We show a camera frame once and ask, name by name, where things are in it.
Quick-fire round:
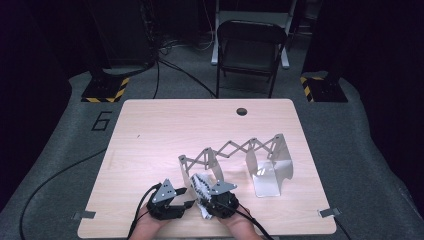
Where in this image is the dark cabinet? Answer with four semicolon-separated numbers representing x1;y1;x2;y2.
89;0;156;68

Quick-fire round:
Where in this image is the long black floor cable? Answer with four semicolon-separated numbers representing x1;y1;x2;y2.
18;148;108;240

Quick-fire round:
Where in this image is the black stand base striped edge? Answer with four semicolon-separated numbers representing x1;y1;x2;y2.
80;66;130;104
299;70;349;103

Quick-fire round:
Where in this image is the left hand-held gripper cable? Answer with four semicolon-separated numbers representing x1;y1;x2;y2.
126;183;161;240

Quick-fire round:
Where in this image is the black folding chair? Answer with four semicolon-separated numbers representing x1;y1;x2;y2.
215;19;288;99

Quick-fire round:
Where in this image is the expandable metal book rack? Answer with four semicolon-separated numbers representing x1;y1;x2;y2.
178;133;294;198

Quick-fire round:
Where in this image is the short black cable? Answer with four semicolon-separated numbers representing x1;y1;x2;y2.
333;216;353;240

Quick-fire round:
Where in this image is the person's left hand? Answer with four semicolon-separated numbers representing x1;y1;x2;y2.
129;203;174;240

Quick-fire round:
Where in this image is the white black patterned cloth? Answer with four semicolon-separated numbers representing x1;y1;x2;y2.
189;172;218;220

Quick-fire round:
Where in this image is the person's right hand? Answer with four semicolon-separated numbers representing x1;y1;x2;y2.
216;204;263;240

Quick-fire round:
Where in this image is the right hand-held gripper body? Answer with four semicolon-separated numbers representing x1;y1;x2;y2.
204;181;240;219

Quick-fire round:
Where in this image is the bundle of cables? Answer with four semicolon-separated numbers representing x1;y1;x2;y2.
156;29;214;56

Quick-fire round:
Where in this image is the grey tape piece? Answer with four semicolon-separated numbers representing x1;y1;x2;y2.
72;210;97;221
317;207;343;219

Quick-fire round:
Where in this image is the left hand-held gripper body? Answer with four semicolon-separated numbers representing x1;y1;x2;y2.
146;178;186;221

